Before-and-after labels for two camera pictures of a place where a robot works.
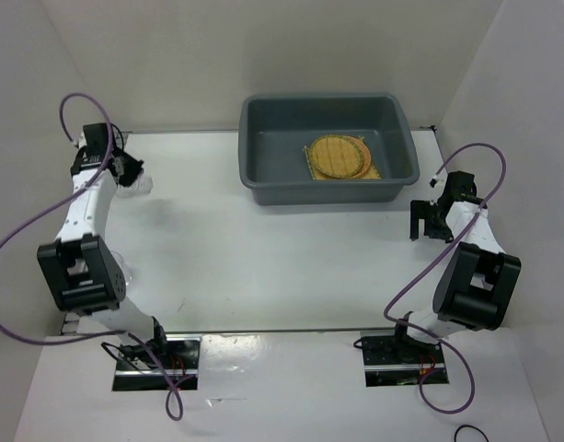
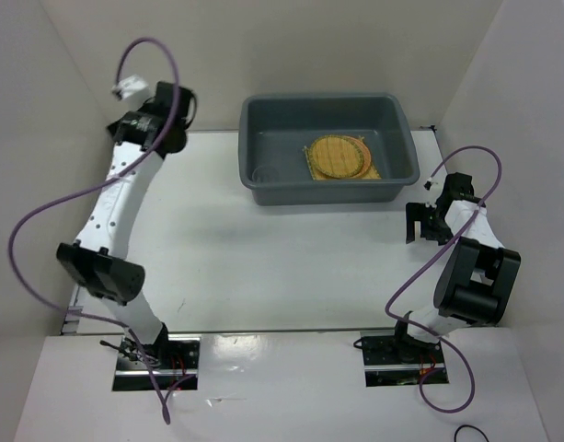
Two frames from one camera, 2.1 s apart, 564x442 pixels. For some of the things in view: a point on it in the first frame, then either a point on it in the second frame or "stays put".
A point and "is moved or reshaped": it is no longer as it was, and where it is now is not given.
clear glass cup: (141, 187) is moved or reshaped
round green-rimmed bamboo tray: (336, 157) stays put
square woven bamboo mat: (370, 173) stays put
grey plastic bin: (273, 130) stays put
